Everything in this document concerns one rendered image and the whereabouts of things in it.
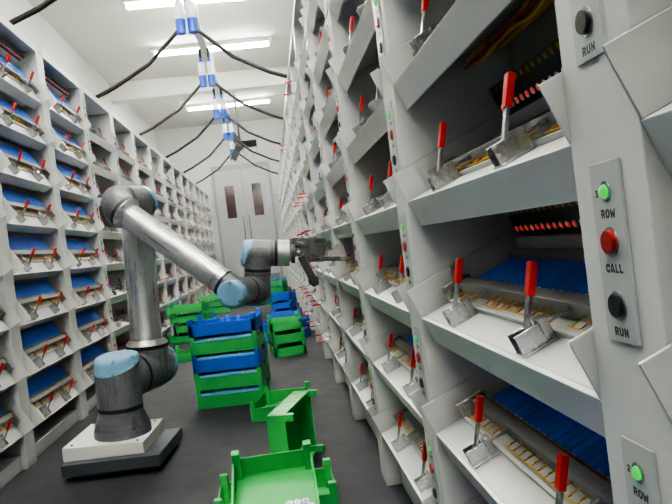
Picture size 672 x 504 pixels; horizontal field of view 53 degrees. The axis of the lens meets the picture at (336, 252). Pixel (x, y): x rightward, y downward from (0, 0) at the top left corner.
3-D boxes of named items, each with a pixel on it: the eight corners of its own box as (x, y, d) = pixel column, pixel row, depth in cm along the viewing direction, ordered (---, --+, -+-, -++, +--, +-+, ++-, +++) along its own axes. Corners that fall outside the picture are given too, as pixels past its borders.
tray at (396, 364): (435, 440, 120) (397, 374, 120) (380, 377, 181) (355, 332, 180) (531, 382, 122) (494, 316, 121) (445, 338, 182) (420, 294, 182)
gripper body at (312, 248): (327, 238, 227) (291, 237, 226) (327, 263, 227) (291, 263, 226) (326, 238, 235) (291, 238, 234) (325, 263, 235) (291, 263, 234)
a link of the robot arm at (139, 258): (119, 394, 244) (101, 186, 240) (148, 382, 260) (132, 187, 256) (155, 396, 238) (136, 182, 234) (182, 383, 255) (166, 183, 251)
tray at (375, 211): (409, 228, 120) (370, 159, 119) (363, 235, 180) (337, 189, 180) (506, 172, 121) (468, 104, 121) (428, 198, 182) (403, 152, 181)
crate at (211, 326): (188, 338, 300) (186, 320, 300) (199, 332, 320) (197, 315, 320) (255, 330, 299) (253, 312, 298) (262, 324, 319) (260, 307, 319)
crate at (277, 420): (274, 486, 192) (301, 485, 190) (265, 415, 191) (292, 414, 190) (301, 451, 221) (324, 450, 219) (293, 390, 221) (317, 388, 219)
